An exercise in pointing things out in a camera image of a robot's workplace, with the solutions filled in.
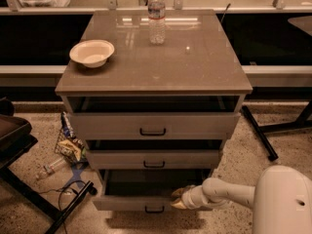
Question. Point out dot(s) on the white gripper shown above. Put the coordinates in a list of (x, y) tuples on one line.
[(188, 199)]

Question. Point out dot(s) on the grey bottom drawer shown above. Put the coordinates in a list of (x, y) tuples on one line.
[(147, 191)]

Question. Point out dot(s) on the grey drawer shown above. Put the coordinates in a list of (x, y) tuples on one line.
[(147, 191), (92, 126), (154, 159)]

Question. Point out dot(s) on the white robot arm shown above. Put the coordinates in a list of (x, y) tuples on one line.
[(281, 200)]

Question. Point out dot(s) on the grey top drawer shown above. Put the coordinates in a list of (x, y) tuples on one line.
[(92, 126)]

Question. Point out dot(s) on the grey middle drawer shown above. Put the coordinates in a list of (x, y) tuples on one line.
[(154, 159)]

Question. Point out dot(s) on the grey drawer cabinet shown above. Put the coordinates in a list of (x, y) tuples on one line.
[(194, 71)]

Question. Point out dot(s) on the blue tape cross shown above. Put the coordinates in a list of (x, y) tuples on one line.
[(76, 175)]

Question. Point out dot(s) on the empty plastic bottle on floor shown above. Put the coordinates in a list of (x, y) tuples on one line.
[(50, 169)]

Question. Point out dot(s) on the black stand legs right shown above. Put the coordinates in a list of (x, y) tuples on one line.
[(303, 121)]

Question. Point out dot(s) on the white bowl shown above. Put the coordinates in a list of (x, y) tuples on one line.
[(92, 53)]

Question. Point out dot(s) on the black stand left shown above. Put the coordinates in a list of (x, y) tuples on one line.
[(17, 214)]

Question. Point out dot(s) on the clear plastic water bottle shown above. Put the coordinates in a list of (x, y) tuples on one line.
[(156, 16)]

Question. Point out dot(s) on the wire basket with snack bags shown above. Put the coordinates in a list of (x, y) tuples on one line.
[(68, 144)]

